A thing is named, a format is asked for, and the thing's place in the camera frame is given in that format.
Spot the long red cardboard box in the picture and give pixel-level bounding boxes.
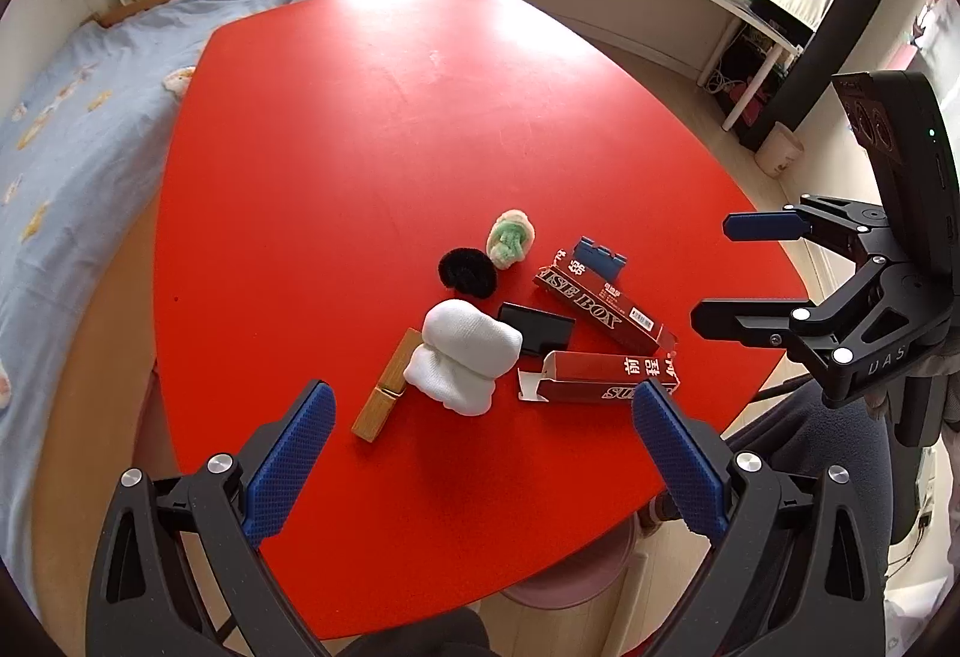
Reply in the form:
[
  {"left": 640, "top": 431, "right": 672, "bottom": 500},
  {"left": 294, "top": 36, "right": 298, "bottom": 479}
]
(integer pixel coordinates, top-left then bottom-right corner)
[{"left": 533, "top": 246, "right": 678, "bottom": 356}]

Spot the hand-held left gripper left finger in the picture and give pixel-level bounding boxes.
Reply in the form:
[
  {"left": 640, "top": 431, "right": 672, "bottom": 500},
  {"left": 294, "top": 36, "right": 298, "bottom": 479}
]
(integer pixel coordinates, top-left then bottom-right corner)
[{"left": 85, "top": 379, "right": 337, "bottom": 657}]

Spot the blue plastic piece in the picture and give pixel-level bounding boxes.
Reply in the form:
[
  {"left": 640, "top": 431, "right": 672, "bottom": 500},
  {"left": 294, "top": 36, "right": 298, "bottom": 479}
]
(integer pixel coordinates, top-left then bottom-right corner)
[{"left": 571, "top": 236, "right": 627, "bottom": 283}]

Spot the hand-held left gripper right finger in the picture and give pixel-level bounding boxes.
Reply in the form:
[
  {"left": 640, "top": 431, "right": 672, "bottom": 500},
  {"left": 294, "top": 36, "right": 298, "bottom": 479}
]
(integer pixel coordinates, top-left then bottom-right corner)
[{"left": 632, "top": 378, "right": 890, "bottom": 657}]

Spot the person's leg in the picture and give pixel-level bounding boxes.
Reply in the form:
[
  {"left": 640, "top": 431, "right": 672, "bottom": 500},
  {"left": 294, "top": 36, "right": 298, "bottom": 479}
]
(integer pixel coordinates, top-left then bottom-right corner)
[{"left": 720, "top": 383, "right": 897, "bottom": 602}]

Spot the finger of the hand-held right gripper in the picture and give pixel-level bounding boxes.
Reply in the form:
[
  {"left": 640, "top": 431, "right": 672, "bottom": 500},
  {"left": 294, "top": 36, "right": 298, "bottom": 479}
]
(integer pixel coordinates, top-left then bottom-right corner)
[
  {"left": 722, "top": 195, "right": 899, "bottom": 258},
  {"left": 690, "top": 258, "right": 955, "bottom": 407}
]

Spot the black plastic holder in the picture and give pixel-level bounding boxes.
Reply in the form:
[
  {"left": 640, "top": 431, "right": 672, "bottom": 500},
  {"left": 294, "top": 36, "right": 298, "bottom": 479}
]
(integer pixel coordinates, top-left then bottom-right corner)
[{"left": 497, "top": 301, "right": 577, "bottom": 359}]

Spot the wooden block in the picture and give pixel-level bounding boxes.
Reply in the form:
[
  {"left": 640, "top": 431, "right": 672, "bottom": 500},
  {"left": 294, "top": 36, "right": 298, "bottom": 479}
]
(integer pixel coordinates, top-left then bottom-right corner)
[{"left": 351, "top": 328, "right": 425, "bottom": 444}]

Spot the black rolled sock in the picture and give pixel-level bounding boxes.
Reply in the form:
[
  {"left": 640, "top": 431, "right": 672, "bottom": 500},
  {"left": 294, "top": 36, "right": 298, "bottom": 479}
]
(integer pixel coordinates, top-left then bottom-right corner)
[{"left": 438, "top": 246, "right": 498, "bottom": 298}]

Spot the green white sock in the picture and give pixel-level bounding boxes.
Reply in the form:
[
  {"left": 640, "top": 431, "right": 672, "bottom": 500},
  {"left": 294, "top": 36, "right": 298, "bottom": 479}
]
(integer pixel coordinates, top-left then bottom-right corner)
[{"left": 487, "top": 209, "right": 536, "bottom": 269}]

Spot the open red cardboard box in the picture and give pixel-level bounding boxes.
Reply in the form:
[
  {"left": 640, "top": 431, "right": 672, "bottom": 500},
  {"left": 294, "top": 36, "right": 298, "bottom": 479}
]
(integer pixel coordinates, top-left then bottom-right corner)
[{"left": 515, "top": 349, "right": 681, "bottom": 404}]

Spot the pink round stool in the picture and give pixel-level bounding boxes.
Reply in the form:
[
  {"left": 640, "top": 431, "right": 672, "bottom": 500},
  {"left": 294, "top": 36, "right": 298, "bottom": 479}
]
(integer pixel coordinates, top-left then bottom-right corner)
[{"left": 499, "top": 514, "right": 650, "bottom": 609}]

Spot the white folded cloth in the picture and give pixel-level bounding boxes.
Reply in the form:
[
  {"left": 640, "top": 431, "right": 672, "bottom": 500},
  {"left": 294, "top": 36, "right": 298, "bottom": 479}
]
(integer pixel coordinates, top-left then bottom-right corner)
[{"left": 403, "top": 299, "right": 524, "bottom": 416}]

